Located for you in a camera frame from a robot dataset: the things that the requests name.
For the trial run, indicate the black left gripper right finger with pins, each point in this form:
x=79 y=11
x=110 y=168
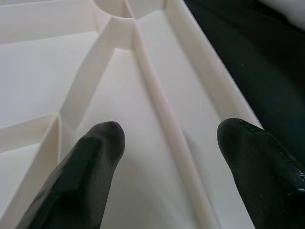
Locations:
x=267 y=181

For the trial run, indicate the white plastic children table top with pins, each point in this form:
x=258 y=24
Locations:
x=119 y=95

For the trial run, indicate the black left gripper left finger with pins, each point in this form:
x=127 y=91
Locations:
x=78 y=181

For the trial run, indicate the black tablecloth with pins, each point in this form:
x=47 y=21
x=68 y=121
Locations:
x=262 y=59

